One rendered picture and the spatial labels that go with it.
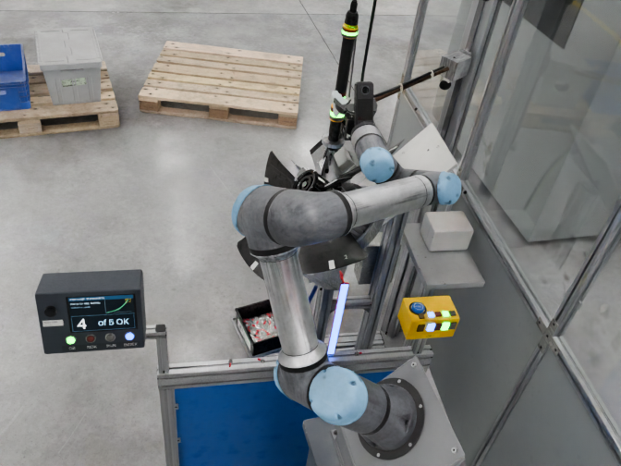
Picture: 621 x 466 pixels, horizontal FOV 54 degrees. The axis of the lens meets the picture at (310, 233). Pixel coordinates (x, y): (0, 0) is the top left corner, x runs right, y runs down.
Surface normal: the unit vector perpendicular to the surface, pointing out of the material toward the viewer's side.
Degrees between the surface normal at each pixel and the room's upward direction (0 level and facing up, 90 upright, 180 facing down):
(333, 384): 44
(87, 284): 15
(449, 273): 0
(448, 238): 90
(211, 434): 90
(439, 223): 0
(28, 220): 0
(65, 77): 96
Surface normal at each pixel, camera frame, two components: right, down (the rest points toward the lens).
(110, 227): 0.11, -0.75
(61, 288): 0.06, -0.90
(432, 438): -0.64, -0.44
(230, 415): 0.17, 0.66
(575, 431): -0.98, 0.04
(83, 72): 0.34, 0.71
